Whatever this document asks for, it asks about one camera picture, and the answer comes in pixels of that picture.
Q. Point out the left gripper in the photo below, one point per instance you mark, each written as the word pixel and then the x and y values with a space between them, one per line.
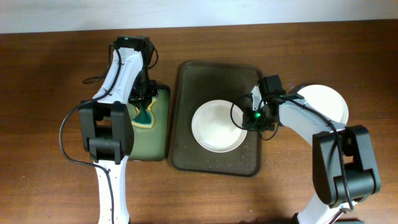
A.
pixel 143 96

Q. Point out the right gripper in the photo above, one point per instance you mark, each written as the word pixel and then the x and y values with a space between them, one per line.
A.
pixel 249 122

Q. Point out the green and yellow sponge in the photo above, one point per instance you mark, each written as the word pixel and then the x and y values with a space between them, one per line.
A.
pixel 145 117

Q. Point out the white plate top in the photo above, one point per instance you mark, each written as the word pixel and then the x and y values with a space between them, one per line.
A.
pixel 216 126

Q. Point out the white plate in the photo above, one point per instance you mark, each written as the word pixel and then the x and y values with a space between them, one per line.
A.
pixel 327 101
pixel 216 126

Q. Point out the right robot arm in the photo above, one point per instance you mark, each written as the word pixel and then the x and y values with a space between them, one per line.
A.
pixel 344 167

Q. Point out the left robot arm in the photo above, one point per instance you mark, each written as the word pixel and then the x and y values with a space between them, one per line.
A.
pixel 124 101

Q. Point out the green tray with soapy water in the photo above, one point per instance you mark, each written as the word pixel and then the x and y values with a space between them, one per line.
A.
pixel 150 143

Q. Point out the brown plastic serving tray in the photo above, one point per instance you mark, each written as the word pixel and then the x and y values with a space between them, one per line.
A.
pixel 198 83

